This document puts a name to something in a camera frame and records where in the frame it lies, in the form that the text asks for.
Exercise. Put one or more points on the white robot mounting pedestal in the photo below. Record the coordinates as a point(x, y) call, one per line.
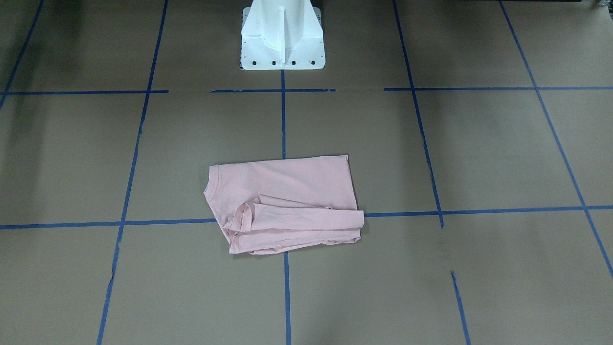
point(282, 34)

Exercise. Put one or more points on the pink Snoopy t-shirt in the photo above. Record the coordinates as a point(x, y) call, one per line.
point(275, 206)

